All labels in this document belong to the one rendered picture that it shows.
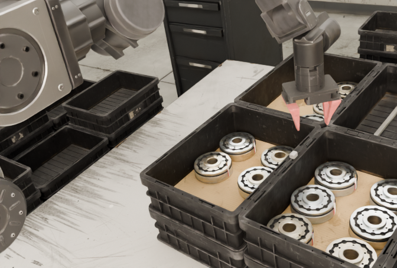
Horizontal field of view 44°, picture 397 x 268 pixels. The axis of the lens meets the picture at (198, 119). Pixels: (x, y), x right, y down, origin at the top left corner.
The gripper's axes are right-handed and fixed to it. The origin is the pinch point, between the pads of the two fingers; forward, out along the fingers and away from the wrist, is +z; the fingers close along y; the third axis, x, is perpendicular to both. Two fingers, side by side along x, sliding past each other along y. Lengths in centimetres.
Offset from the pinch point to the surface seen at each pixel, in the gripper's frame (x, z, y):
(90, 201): -35, 36, 61
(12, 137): -115, 53, 109
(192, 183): -17.4, 23.3, 28.1
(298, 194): -2.0, 20.7, 3.6
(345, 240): 14.8, 20.7, -1.6
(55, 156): -114, 68, 94
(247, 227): 11.8, 14.5, 18.0
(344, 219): 5.9, 23.8, -4.6
